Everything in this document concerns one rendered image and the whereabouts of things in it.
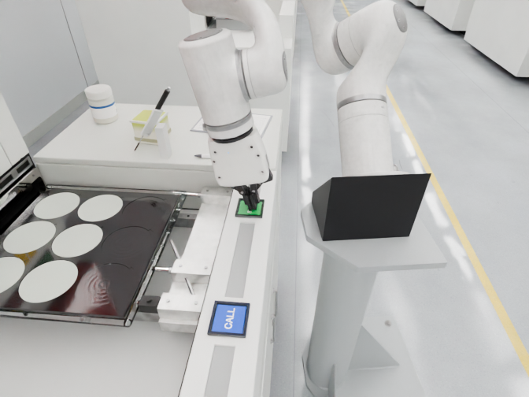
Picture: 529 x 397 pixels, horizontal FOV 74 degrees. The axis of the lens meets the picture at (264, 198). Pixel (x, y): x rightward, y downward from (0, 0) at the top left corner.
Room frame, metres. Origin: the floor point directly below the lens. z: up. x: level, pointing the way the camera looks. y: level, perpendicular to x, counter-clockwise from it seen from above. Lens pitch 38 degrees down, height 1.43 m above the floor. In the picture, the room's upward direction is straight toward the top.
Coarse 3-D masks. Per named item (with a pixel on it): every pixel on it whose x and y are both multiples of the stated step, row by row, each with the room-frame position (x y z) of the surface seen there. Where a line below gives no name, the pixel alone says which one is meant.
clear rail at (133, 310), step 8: (184, 192) 0.69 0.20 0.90; (184, 200) 0.67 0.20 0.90; (176, 208) 0.63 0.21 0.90; (176, 216) 0.60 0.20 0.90; (168, 224) 0.57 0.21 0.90; (168, 232) 0.55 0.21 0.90; (160, 248) 0.50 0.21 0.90; (160, 256) 0.48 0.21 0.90; (152, 264) 0.46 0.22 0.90; (152, 272) 0.44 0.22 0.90; (144, 280) 0.42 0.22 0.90; (144, 288) 0.40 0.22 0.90; (136, 296) 0.38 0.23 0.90; (136, 304) 0.37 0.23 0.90; (128, 312) 0.35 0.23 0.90; (136, 312) 0.35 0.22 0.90; (128, 320) 0.33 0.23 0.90
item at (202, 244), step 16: (208, 208) 0.66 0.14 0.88; (224, 208) 0.66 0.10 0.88; (208, 224) 0.60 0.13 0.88; (192, 240) 0.55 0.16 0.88; (208, 240) 0.55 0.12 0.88; (192, 256) 0.50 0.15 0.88; (208, 256) 0.50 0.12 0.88; (176, 288) 0.42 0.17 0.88; (160, 320) 0.35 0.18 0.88; (176, 320) 0.35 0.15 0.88
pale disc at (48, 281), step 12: (48, 264) 0.46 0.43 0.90; (60, 264) 0.46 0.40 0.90; (72, 264) 0.46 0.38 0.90; (36, 276) 0.43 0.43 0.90; (48, 276) 0.43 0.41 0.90; (60, 276) 0.43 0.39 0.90; (72, 276) 0.43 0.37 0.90; (24, 288) 0.40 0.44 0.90; (36, 288) 0.40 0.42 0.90; (48, 288) 0.40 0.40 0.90; (60, 288) 0.40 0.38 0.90; (36, 300) 0.38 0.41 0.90; (48, 300) 0.38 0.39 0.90
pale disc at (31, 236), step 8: (24, 224) 0.58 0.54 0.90; (32, 224) 0.58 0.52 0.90; (40, 224) 0.58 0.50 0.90; (48, 224) 0.58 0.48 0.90; (16, 232) 0.55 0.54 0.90; (24, 232) 0.55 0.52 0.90; (32, 232) 0.55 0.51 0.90; (40, 232) 0.55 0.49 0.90; (48, 232) 0.55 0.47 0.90; (8, 240) 0.53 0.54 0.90; (16, 240) 0.53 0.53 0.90; (24, 240) 0.53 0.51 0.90; (32, 240) 0.53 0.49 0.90; (40, 240) 0.53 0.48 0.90; (48, 240) 0.53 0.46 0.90; (8, 248) 0.50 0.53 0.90; (16, 248) 0.50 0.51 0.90; (24, 248) 0.50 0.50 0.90; (32, 248) 0.50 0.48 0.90
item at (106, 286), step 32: (96, 192) 0.69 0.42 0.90; (128, 192) 0.69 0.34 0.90; (64, 224) 0.58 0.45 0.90; (96, 224) 0.58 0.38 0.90; (128, 224) 0.58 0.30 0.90; (160, 224) 0.58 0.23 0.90; (0, 256) 0.48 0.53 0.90; (32, 256) 0.48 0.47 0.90; (96, 256) 0.48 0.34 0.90; (128, 256) 0.48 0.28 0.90; (96, 288) 0.40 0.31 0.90; (128, 288) 0.40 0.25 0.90
